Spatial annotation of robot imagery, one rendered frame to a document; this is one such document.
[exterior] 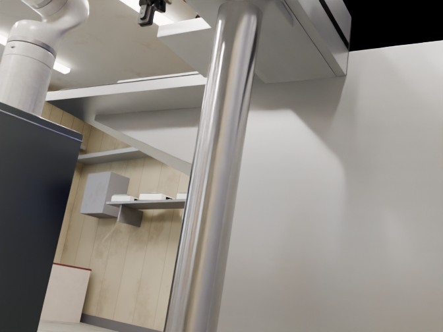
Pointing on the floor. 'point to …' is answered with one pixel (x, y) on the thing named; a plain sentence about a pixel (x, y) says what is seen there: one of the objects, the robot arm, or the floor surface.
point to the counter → (65, 293)
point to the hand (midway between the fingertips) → (146, 16)
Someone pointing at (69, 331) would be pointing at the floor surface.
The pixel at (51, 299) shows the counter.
